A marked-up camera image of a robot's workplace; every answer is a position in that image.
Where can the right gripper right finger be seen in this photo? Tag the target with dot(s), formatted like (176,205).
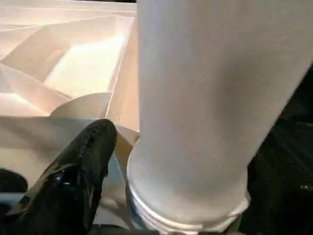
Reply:
(274,208)

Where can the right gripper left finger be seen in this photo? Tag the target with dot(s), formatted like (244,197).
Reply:
(73,183)

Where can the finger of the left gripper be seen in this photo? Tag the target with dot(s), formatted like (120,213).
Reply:
(12,182)

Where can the white plastic table leg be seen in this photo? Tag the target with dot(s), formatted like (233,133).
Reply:
(195,98)

